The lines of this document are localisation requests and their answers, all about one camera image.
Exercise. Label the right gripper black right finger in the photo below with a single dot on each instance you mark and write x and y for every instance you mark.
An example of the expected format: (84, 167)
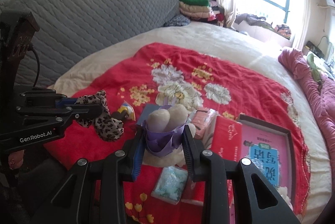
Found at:
(255, 199)

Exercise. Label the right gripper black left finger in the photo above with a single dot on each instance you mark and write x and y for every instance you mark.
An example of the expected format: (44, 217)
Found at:
(72, 202)

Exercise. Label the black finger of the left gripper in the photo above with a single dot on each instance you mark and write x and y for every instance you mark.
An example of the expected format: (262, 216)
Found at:
(41, 97)
(29, 126)

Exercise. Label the leopard print scrunchie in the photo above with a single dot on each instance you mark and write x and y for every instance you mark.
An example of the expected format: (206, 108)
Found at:
(106, 127)

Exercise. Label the green tissue pack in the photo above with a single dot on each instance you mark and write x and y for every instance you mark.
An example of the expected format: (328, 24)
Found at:
(170, 185)

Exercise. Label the plush bear purple dress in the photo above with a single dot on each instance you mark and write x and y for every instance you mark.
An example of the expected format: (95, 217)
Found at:
(163, 130)

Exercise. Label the yellow packaged black hair clip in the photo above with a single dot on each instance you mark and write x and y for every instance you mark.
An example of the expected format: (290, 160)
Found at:
(124, 112)

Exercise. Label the pink striped packaged item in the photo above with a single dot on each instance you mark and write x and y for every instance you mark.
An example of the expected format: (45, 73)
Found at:
(201, 119)

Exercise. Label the pink book blue title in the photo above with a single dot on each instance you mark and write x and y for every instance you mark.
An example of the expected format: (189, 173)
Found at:
(264, 161)

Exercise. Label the red box lid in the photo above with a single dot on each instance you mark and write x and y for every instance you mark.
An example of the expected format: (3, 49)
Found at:
(224, 138)

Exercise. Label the grey quilted sofa cover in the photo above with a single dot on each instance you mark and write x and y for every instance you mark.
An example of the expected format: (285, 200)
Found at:
(71, 30)

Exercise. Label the blue booklet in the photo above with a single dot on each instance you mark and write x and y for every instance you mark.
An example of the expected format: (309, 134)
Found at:
(149, 108)

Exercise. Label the red floral blanket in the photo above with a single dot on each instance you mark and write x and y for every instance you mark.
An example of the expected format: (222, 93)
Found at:
(196, 80)

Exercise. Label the pink quilted comforter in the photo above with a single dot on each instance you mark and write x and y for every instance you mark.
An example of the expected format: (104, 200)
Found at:
(321, 101)

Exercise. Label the green garment on comforter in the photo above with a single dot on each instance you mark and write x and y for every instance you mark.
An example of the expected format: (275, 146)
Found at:
(315, 72)

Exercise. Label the dark blue patterned pillow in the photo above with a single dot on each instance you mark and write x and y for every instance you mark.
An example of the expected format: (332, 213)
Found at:
(177, 21)

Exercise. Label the cream bed sheet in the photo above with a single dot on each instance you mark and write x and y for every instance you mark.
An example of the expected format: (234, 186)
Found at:
(226, 45)

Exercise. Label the clothes pile on windowsill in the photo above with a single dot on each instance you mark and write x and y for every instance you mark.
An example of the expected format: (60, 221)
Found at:
(254, 20)

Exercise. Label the stack of folded clothes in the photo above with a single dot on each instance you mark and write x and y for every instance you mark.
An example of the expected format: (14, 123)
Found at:
(207, 11)

